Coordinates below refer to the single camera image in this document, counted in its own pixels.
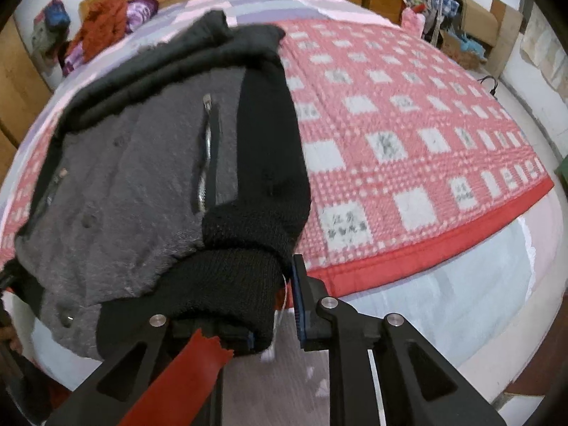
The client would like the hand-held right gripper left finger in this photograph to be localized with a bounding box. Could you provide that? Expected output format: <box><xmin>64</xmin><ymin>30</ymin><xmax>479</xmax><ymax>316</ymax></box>
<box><xmin>44</xmin><ymin>313</ymin><xmax>257</xmax><ymax>426</ymax></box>

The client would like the wooden wardrobe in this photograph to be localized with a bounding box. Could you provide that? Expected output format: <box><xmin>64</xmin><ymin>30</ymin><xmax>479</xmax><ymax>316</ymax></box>
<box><xmin>0</xmin><ymin>17</ymin><xmax>55</xmax><ymax>180</ymax></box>

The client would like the pale wall sheet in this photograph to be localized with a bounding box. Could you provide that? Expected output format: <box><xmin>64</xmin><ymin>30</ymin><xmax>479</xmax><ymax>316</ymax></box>
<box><xmin>520</xmin><ymin>4</ymin><xmax>568</xmax><ymax>96</ymax></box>

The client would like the red checked blanket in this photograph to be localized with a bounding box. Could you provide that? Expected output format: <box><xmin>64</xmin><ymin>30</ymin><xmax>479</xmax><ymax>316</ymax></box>
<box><xmin>0</xmin><ymin>18</ymin><xmax>555</xmax><ymax>310</ymax></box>

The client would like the patchwork bed sheet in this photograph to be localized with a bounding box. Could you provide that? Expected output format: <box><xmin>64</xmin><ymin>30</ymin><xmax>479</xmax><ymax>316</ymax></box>
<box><xmin>0</xmin><ymin>0</ymin><xmax>565</xmax><ymax>409</ymax></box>

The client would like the grey and black jacket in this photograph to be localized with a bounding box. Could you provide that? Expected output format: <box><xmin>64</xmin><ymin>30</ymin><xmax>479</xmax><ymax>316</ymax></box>
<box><xmin>13</xmin><ymin>9</ymin><xmax>312</xmax><ymax>363</ymax></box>

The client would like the large cardboard box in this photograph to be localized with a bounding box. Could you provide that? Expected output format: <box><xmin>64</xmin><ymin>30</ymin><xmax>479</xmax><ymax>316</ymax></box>
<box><xmin>459</xmin><ymin>0</ymin><xmax>525</xmax><ymax>78</ymax></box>

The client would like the pile of colourful clothes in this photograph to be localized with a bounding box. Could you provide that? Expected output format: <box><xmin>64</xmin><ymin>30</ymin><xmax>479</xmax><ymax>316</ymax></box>
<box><xmin>407</xmin><ymin>0</ymin><xmax>463</xmax><ymax>42</ymax></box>

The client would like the blue and grey clothes heap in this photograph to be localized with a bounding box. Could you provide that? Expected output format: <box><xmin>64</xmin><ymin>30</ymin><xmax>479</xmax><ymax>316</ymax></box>
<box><xmin>30</xmin><ymin>0</ymin><xmax>72</xmax><ymax>59</ymax></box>

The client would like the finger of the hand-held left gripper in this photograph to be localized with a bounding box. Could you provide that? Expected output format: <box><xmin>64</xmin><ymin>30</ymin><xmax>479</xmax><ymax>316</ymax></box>
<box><xmin>0</xmin><ymin>268</ymin><xmax>21</xmax><ymax>297</ymax></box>

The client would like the pink bag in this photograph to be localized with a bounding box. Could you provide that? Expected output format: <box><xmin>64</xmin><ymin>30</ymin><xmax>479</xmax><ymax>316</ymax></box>
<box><xmin>400</xmin><ymin>8</ymin><xmax>427</xmax><ymax>40</ymax></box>

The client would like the brown box with blue cloth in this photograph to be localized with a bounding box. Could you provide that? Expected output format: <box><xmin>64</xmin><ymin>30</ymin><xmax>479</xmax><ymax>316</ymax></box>
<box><xmin>441</xmin><ymin>30</ymin><xmax>486</xmax><ymax>71</ymax></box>

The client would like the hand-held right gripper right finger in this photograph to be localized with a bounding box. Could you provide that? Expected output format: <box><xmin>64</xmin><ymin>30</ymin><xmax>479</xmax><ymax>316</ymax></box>
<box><xmin>290</xmin><ymin>253</ymin><xmax>507</xmax><ymax>426</ymax></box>

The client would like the orange-red cloth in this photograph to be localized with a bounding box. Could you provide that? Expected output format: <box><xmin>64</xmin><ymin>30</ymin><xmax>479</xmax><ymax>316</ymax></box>
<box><xmin>66</xmin><ymin>0</ymin><xmax>130</xmax><ymax>64</ymax></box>

